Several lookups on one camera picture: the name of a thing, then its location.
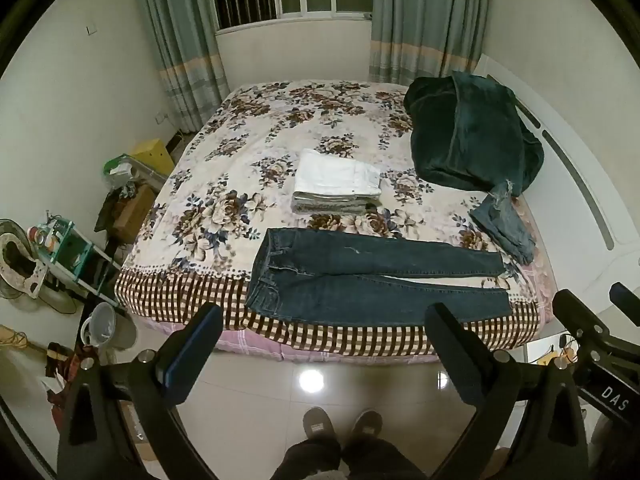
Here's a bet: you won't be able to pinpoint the person's left slipper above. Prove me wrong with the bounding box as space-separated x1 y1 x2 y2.
302 406 340 448

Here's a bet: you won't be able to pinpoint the grey folded pants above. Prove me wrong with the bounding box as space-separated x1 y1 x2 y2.
291 192 382 216

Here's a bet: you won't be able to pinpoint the red cloth pile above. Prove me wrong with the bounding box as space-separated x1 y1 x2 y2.
45 342 96 406

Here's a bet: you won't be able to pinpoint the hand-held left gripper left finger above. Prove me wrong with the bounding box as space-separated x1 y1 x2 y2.
56 302 224 480

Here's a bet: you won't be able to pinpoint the pile of dark jeans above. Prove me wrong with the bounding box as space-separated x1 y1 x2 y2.
403 71 545 196

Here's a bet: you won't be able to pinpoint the grey plastic bucket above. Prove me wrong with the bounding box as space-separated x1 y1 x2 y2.
80 302 138 351

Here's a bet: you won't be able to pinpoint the light blue ripped jeans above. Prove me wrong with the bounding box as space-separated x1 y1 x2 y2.
469 180 537 266

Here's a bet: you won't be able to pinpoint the white folded pants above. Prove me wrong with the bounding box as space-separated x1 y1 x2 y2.
292 149 382 200

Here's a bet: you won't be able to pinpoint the green storage rack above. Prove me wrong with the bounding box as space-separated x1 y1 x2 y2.
30 212 121 306

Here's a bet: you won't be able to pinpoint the yellow box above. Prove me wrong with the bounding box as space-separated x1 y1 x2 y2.
129 139 176 178

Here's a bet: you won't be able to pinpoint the brown cardboard box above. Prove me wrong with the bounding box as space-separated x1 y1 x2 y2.
112 185 158 243

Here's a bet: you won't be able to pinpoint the dark blue jeans pants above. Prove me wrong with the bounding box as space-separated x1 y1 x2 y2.
244 227 514 323

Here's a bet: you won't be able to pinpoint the white headboard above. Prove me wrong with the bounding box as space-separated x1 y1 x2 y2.
472 52 640 283

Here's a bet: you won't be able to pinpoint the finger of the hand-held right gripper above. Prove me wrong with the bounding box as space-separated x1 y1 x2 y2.
552 288 611 356
609 282 640 313

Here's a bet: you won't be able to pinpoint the green striped curtain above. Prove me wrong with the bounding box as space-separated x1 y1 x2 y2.
137 0 231 133
369 0 493 86

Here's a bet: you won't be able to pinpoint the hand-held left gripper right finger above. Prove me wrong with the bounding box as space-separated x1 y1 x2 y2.
424 302 591 480

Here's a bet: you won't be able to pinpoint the person's right slipper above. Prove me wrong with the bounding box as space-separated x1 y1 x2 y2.
350 410 383 448

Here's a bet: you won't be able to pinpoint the electric floor fan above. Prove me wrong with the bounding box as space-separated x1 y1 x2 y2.
0 218 51 301

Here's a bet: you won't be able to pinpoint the floral bed sheet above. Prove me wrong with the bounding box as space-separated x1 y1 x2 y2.
114 79 551 357

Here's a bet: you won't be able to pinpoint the green and white plastic bag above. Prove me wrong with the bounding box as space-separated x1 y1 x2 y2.
102 156 138 191

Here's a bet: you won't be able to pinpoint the person's slipper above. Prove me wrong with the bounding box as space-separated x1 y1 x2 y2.
302 406 340 448
350 410 383 448

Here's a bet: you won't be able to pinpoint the person's left leg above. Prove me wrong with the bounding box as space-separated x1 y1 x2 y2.
270 437 345 480

